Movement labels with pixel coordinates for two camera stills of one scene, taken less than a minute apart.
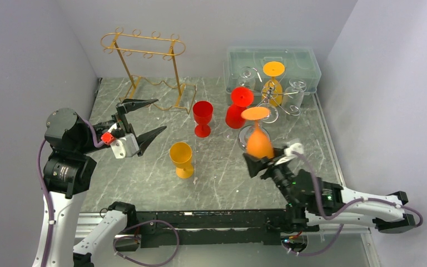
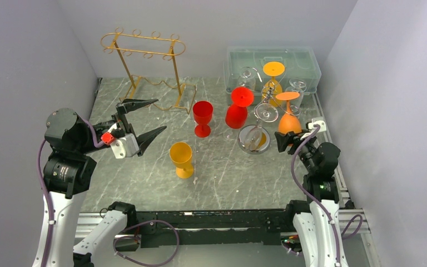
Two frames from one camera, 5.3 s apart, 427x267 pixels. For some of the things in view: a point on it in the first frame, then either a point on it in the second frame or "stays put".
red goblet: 242,97 stays put
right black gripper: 255,164 → 283,141
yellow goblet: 272,90 stays put
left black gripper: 128,105 stays put
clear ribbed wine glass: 293,97 stays put
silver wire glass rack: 271,92 → 255,138
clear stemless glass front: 247,78 stays put
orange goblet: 258,143 → 289,122
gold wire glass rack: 152,58 stays put
